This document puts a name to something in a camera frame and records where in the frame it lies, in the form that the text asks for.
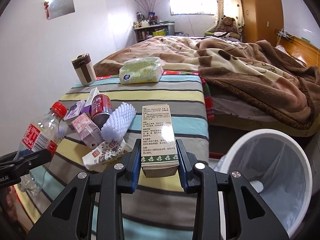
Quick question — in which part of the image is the beige green medicine box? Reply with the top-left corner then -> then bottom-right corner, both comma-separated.
141,104 -> 179,178

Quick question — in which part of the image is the printed paper snack bag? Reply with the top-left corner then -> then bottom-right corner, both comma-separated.
82,139 -> 132,170

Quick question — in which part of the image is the white foam net sleeve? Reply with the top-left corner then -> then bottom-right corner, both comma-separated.
101,102 -> 136,142

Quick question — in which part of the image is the clear plastic cola bottle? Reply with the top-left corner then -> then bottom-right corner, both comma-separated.
15,102 -> 67,197

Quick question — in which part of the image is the pink white drink carton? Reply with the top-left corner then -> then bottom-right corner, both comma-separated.
72,113 -> 104,149

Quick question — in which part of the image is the red milk drink can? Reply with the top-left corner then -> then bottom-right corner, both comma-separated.
91,94 -> 112,129

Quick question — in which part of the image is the white purple medicine box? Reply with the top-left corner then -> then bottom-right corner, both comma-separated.
81,87 -> 99,115

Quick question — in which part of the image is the purple blueberry milk carton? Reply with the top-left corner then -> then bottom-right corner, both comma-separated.
63,100 -> 86,129

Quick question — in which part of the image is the white round trash bin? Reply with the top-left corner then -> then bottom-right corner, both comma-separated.
214,129 -> 312,238

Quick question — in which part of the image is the striped table cloth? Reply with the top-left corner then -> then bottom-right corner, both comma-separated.
16,72 -> 209,239

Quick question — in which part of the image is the green tissue pack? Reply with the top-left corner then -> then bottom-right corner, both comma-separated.
119,57 -> 163,85

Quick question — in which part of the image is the beige brown travel mug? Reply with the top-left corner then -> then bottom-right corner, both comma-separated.
72,53 -> 96,86

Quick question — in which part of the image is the brown fleece blanket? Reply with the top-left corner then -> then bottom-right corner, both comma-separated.
94,36 -> 319,129

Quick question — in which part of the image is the brown teddy bear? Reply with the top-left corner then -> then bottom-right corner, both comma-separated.
216,16 -> 241,40

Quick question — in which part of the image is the wooden bed headboard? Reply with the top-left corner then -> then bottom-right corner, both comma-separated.
279,36 -> 319,68

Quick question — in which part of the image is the dried branch bouquet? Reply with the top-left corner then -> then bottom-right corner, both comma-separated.
135,0 -> 164,14

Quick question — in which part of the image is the floral curtain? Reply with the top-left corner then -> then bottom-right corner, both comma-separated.
216,0 -> 245,28

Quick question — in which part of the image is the wooden wardrobe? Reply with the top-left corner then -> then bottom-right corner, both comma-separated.
241,0 -> 284,46

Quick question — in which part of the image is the cluttered wall shelf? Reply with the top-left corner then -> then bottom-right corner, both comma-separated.
133,12 -> 175,42

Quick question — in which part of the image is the silver wall poster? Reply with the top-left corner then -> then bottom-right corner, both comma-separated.
44,0 -> 75,20

